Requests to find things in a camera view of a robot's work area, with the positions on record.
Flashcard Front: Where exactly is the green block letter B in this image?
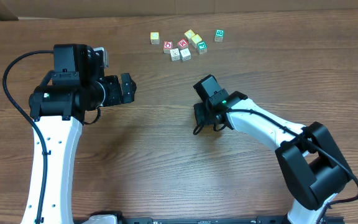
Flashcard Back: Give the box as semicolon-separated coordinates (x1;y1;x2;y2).
214;29;224;42

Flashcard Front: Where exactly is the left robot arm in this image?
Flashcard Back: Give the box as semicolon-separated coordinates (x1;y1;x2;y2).
22;44;136;223

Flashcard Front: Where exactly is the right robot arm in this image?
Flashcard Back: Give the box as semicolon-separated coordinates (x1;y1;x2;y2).
193;75;354;223

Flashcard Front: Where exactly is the yellow block far left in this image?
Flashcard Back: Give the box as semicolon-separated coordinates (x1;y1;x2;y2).
150;32;160;45

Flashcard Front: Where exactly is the yellow block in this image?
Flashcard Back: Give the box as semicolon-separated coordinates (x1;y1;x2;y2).
150;32;160;45
190;34;202;49
184;29;195;42

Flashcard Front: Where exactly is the red block with circle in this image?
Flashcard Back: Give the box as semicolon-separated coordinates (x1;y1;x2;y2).
163;41;173;54

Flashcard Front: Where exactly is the white block left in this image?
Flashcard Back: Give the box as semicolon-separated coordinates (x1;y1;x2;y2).
170;48;181;62

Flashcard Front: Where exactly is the white block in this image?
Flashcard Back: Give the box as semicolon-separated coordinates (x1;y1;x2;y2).
170;48;181;62
180;48;191;61

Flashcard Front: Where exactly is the white block right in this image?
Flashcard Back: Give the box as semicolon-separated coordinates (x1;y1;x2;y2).
180;48;191;61

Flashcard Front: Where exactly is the green block in cluster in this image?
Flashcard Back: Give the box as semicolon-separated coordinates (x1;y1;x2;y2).
197;41;208;55

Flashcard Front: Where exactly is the red block letter E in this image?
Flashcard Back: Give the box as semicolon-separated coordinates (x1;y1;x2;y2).
177;39;189;50

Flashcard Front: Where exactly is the yellow block lower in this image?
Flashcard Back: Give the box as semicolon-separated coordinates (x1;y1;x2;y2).
190;34;202;49

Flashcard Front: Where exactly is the yellow block upper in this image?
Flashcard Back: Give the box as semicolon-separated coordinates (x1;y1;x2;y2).
184;29;195;42

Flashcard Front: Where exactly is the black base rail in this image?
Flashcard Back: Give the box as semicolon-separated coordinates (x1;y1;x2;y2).
73;211;346;224

